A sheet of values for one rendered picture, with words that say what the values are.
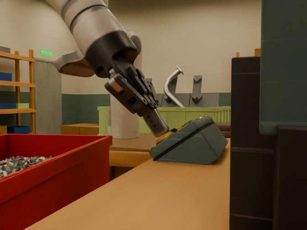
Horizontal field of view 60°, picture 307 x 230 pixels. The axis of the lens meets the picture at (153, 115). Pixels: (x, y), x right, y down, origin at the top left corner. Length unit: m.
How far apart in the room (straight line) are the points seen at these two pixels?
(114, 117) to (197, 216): 0.66
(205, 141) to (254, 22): 7.37
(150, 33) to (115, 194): 7.96
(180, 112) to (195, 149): 0.85
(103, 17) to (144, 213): 0.29
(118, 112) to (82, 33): 0.44
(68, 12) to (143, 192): 0.29
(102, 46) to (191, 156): 0.20
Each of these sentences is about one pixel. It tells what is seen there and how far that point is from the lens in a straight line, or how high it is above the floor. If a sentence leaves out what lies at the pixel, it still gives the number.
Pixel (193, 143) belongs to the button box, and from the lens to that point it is 0.36.
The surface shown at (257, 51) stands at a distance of 7.01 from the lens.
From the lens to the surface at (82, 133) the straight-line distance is 6.12.
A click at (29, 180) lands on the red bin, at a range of 0.27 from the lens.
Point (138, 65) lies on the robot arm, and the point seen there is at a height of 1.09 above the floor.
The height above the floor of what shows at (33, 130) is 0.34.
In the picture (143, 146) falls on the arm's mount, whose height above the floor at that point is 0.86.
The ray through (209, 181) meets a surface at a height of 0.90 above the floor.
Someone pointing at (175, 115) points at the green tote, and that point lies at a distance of 1.21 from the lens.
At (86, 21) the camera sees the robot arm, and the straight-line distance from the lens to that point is 0.42.
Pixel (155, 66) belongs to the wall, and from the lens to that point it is 7.93.
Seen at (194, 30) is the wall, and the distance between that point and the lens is 7.81.
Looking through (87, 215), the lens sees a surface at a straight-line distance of 0.21.
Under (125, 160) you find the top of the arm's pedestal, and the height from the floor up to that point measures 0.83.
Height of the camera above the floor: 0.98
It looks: 3 degrees down
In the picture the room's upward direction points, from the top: straight up
